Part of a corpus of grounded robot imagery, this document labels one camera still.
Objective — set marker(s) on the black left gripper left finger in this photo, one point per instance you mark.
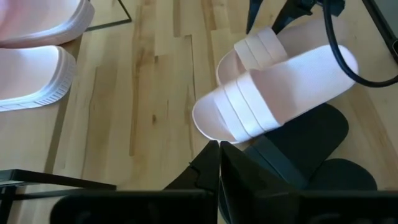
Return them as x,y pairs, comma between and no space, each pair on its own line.
140,205

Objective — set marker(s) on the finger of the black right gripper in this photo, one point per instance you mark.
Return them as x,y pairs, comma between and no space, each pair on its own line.
298,7
255,11

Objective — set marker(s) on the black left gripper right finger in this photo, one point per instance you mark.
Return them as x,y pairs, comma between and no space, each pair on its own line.
264,202

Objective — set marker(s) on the black rubber slide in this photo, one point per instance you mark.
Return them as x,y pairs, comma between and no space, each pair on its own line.
311,140
342,174

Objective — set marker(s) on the black metal shelf frame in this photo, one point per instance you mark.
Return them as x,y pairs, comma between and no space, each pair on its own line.
46,179

